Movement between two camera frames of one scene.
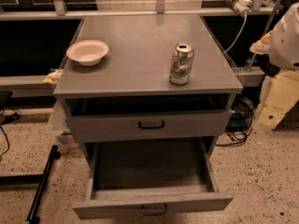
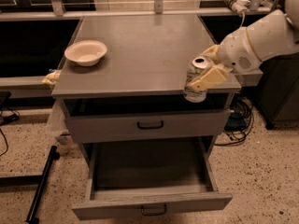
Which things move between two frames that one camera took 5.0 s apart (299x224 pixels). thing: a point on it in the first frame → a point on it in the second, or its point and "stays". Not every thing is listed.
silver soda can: x=181 y=63 → x=195 y=67
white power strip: x=240 y=5 stays
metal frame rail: x=250 y=77 stays
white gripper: x=286 y=44 → x=235 y=50
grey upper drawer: x=142 y=126 stays
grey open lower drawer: x=149 y=177 stays
